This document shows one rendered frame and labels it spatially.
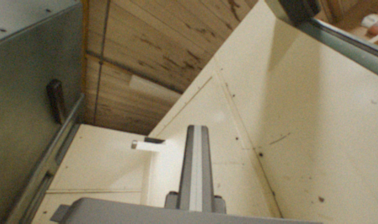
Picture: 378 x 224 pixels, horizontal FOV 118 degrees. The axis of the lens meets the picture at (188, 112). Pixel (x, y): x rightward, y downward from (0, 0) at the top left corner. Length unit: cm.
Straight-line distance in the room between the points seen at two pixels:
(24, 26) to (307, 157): 83
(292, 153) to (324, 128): 9
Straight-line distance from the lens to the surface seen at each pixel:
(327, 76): 45
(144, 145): 91
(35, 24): 65
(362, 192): 39
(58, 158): 142
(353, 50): 46
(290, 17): 54
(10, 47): 58
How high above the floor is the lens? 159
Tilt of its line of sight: 38 degrees up
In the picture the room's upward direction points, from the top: 7 degrees counter-clockwise
